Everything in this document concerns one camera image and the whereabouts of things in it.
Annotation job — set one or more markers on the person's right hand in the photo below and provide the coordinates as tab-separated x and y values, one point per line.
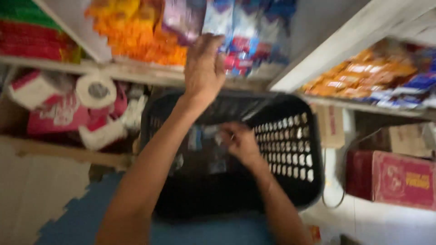
240	141

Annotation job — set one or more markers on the person's left hand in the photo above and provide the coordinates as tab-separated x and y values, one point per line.
201	71

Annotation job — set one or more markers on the person's left fingers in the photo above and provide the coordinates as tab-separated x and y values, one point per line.
211	42

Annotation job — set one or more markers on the person's right fingers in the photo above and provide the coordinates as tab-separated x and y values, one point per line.
229	132

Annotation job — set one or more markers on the black plastic laundry basket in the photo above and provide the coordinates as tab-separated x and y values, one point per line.
235	153

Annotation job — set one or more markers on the packets in black basket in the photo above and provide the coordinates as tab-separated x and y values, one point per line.
204	146

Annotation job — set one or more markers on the white shelf with snack packets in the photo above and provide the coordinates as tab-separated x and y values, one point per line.
136	37

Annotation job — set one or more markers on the small tan cardboard box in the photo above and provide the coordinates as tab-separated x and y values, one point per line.
329	126

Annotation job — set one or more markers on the blue foam floor mat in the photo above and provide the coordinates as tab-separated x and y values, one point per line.
102	211

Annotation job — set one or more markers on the white shelf with orange packets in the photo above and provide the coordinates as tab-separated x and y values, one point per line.
371	64

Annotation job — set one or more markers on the red cardboard box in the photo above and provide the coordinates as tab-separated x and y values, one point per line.
395	178

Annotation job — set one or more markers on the brown cardboard box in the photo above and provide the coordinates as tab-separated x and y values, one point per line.
407	139

